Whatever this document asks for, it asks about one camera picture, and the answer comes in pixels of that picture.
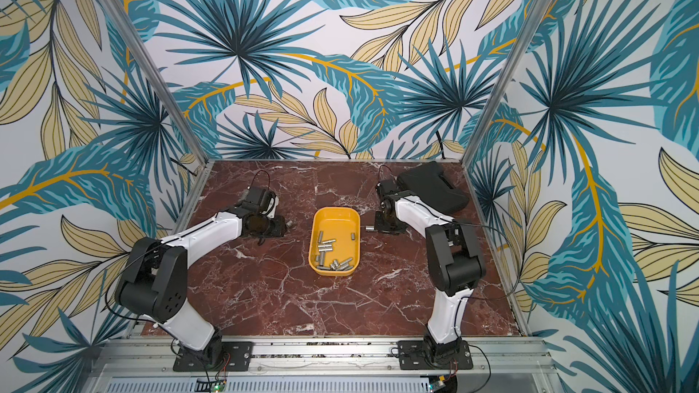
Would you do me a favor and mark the yellow plastic storage tray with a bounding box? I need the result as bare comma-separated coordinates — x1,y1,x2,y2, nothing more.
309,207,360,278

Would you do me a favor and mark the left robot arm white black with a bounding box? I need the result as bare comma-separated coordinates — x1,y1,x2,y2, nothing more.
115,187,287,360

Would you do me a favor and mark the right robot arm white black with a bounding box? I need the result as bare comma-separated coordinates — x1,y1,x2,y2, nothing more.
374,179,486,360

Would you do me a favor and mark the silver socket pile in tray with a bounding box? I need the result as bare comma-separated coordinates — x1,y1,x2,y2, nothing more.
312,231,357,272

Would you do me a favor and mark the black tool case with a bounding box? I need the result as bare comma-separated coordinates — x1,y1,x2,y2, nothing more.
398,161,469,215

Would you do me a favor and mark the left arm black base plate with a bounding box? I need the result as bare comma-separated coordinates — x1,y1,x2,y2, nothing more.
173,341,253,374

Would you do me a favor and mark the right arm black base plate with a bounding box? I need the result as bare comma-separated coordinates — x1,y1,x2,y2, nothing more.
397,340,473,371

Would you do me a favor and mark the aluminium front rail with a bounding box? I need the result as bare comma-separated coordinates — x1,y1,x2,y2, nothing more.
81,336,564,392

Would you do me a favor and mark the aluminium frame post left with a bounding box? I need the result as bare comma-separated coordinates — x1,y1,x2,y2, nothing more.
98,0,209,166

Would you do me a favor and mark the aluminium frame post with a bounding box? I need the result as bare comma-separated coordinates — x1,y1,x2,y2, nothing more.
98,0,209,166
462,0,552,170

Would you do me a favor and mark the aluminium frame post right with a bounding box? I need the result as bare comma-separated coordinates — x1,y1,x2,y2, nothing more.
462,0,552,170

